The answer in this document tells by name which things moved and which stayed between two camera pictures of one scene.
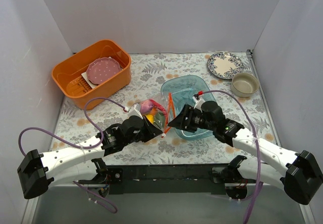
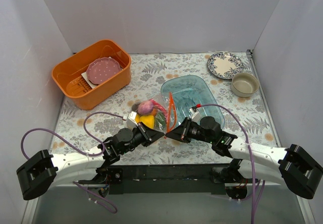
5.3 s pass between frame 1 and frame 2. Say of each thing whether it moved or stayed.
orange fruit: stayed
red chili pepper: stayed
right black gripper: moved
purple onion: stayed
